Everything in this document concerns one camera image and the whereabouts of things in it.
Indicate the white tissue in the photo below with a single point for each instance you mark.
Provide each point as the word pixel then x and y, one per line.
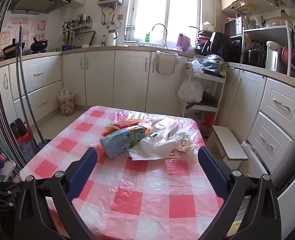
pixel 186 142

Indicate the white appliance shelf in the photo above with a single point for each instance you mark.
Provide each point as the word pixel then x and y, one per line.
pixel 265 31

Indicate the white blue frame rack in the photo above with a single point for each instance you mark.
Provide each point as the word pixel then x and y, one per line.
pixel 8 161

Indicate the metal sliding door frame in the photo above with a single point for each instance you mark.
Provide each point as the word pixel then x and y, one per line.
pixel 1 120

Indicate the black bag of vegetables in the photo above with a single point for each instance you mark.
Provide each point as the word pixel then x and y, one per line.
pixel 213 62

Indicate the white stool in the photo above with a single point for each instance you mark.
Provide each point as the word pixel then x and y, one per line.
pixel 228 142

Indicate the red wrapper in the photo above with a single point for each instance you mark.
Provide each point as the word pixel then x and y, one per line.
pixel 127 125

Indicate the pink checked plastic tablecloth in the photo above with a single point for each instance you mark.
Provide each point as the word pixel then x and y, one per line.
pixel 142 180

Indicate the small white plastic bottle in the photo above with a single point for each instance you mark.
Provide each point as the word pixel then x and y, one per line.
pixel 147 143

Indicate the white hanging bin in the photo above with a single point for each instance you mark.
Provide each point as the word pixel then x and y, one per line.
pixel 165 62

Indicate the blue cloth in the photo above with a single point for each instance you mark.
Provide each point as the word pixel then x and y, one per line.
pixel 67 47

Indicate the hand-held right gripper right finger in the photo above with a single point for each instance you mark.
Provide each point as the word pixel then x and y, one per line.
pixel 212 172

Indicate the purple cloth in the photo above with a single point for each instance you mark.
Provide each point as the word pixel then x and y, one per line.
pixel 183 42

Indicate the white lidded container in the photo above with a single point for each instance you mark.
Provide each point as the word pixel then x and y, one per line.
pixel 208 26

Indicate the clear plastic bottle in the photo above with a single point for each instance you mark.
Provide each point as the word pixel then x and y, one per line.
pixel 167 125

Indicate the clear glass cups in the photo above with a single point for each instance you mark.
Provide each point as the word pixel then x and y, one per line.
pixel 257 23

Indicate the clear lidded steamer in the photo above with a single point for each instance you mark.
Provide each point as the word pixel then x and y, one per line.
pixel 275 22

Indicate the red printed wall sticker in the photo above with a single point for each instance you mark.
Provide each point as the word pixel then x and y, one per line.
pixel 27 31

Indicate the black rice cooker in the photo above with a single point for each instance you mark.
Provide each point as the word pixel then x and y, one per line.
pixel 253 56

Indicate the silver electric water boiler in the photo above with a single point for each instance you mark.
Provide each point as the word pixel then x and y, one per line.
pixel 275 55

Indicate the red capped sauce bottle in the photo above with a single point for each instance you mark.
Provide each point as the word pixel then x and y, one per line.
pixel 103 41

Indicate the green dish soap bottle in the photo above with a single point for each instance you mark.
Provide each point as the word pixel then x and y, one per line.
pixel 147 38

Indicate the red pan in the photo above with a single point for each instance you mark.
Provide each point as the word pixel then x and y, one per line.
pixel 290 55

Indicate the cream sink base cabinet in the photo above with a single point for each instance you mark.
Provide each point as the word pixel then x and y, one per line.
pixel 112 77

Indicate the dark framed cutting board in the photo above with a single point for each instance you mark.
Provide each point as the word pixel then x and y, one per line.
pixel 86 38

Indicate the black pouch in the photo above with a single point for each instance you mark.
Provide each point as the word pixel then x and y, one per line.
pixel 18 127

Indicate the black frying pan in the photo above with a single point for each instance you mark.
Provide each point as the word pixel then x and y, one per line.
pixel 207 100

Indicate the stacked pots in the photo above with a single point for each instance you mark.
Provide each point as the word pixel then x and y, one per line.
pixel 201 42

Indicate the large white plastic bag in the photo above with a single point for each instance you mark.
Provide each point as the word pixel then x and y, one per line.
pixel 190 90

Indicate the cream two-drawer cabinet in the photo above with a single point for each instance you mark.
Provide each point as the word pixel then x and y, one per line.
pixel 35 85

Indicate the red plastic bag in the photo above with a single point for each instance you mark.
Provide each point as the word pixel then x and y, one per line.
pixel 208 121

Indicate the red floor bag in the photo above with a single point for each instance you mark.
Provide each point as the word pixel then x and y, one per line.
pixel 25 145

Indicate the window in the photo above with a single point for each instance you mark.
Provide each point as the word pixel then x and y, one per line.
pixel 165 7

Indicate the white thermos jug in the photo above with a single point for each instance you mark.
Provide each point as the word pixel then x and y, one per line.
pixel 111 38

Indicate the chrome faucet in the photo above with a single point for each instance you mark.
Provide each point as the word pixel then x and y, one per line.
pixel 166 33

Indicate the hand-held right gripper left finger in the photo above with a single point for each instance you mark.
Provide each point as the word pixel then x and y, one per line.
pixel 83 172

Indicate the wall socket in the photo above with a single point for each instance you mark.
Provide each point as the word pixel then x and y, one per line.
pixel 120 17

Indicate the clear plastic bag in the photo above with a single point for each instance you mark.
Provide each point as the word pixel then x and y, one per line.
pixel 248 148

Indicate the patterned waste bag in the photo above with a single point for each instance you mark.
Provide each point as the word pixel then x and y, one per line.
pixel 67 102

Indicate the small white plastic bag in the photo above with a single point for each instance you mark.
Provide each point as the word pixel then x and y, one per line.
pixel 196 66

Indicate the utensil rack with utensils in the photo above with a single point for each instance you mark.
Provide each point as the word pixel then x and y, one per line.
pixel 73 27

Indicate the cream double-door cabinet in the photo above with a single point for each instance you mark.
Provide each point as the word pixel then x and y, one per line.
pixel 242 97

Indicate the black air fryer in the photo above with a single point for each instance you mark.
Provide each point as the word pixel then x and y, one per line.
pixel 218 42

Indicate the black wok on stove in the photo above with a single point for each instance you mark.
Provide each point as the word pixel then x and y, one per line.
pixel 38 45

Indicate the blue white milk carton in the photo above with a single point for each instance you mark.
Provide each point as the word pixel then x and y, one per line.
pixel 120 141

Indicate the white trolley rack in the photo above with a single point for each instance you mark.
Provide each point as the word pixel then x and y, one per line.
pixel 212 78

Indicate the microwave oven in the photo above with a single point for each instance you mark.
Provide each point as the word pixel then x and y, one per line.
pixel 233 27

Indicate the cream three-drawer cabinet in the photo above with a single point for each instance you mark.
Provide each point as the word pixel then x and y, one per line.
pixel 277 120

